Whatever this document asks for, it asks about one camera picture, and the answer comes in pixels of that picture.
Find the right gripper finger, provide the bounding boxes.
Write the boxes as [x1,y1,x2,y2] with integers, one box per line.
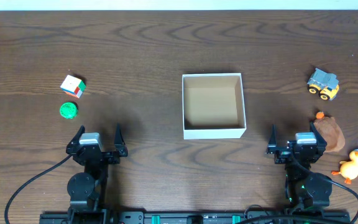
[310,122,327,146]
[268,124,277,147]

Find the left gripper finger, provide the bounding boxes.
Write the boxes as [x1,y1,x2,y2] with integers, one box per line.
[114,124,126,151]
[68,125,85,148]

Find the brown plush toy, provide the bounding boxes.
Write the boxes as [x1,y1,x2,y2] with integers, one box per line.
[313,111,346,153]

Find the green round ridged disc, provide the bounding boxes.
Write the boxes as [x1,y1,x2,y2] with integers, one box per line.
[60,102,78,119]

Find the orange rubber duck toy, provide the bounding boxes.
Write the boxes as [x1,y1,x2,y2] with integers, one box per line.
[331,149,358,184]

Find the grey yellow toy truck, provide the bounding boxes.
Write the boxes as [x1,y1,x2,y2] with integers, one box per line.
[307,68,339,101]

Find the multicolour puzzle cube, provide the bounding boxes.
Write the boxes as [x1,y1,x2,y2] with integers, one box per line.
[60,75,86,98]

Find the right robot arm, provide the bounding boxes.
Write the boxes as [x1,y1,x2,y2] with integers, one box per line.
[267,123,332,215]

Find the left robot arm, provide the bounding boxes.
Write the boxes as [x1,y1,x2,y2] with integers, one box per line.
[66,125,128,223]

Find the white cardboard box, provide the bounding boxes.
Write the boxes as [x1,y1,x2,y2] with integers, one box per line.
[181,73,247,140]

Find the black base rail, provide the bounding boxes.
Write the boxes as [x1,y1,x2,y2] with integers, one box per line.
[39,209,351,224]

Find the right black cable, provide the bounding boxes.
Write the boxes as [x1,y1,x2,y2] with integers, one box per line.
[244,154,358,224]

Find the black cable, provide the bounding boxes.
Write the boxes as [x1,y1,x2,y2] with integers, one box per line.
[244,154,358,224]
[4,154,73,224]

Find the left black cable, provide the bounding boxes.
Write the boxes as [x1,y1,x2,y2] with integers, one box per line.
[4,154,73,224]

